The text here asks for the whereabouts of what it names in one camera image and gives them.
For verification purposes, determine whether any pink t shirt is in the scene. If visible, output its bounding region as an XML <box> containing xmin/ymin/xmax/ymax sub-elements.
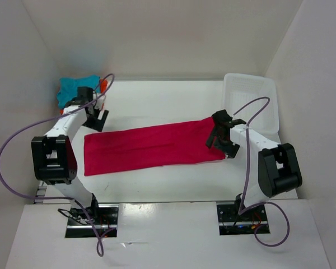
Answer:
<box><xmin>83</xmin><ymin>118</ymin><xmax>225</xmax><ymax>176</ymax></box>

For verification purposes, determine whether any teal t shirt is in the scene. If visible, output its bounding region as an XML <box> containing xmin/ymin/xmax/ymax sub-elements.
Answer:
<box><xmin>57</xmin><ymin>75</ymin><xmax>100</xmax><ymax>109</ymax></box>

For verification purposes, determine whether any orange t shirt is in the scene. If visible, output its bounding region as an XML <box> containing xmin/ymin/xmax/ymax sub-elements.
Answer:
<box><xmin>60</xmin><ymin>78</ymin><xmax>108</xmax><ymax>114</ymax></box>

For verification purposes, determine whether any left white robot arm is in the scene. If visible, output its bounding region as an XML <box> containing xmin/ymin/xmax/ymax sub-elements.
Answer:
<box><xmin>31</xmin><ymin>87</ymin><xmax>109</xmax><ymax>224</ymax></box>

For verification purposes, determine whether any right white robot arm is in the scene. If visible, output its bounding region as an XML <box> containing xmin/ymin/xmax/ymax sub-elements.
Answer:
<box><xmin>206</xmin><ymin>110</ymin><xmax>302</xmax><ymax>220</ymax></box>

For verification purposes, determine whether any white plastic basket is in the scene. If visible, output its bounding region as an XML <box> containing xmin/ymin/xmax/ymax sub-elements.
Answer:
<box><xmin>221</xmin><ymin>73</ymin><xmax>279</xmax><ymax>136</ymax></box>

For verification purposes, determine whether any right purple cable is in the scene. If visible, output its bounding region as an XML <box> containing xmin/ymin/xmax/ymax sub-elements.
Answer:
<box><xmin>231</xmin><ymin>96</ymin><xmax>290</xmax><ymax>247</ymax></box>

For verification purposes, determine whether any purple cable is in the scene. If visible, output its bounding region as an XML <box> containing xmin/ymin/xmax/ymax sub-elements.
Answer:
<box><xmin>0</xmin><ymin>73</ymin><xmax>116</xmax><ymax>258</ymax></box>
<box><xmin>231</xmin><ymin>96</ymin><xmax>290</xmax><ymax>247</ymax></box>

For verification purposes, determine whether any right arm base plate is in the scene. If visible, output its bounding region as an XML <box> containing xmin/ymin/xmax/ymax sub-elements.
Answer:
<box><xmin>216</xmin><ymin>202</ymin><xmax>270</xmax><ymax>235</ymax></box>

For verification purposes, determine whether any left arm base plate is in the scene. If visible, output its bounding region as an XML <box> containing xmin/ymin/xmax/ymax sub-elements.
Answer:
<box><xmin>58</xmin><ymin>205</ymin><xmax>119</xmax><ymax>238</ymax></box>

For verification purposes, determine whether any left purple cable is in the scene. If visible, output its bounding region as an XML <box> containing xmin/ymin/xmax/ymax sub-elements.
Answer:
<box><xmin>0</xmin><ymin>73</ymin><xmax>116</xmax><ymax>258</ymax></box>

